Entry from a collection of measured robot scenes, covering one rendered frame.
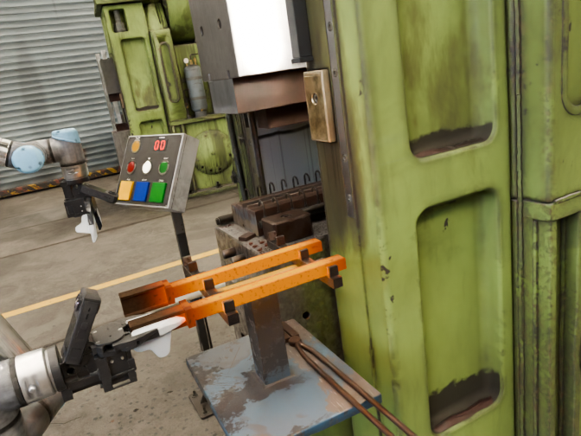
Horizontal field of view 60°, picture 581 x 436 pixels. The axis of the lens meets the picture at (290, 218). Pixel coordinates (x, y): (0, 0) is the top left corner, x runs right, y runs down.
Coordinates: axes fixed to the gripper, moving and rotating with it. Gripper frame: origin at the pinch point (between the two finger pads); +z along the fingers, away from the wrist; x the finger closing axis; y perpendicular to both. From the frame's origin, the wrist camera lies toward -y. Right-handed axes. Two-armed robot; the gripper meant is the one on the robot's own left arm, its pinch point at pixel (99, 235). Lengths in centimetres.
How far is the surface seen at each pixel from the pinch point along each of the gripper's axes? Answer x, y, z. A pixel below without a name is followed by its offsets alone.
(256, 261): 73, -41, -7
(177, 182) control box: -13.8, -27.8, -10.0
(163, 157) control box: -22.0, -24.7, -18.9
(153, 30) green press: -450, -28, -103
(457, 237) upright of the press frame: 53, -98, 6
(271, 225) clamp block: 40, -51, -4
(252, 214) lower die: 27, -48, -4
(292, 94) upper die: 25, -65, -36
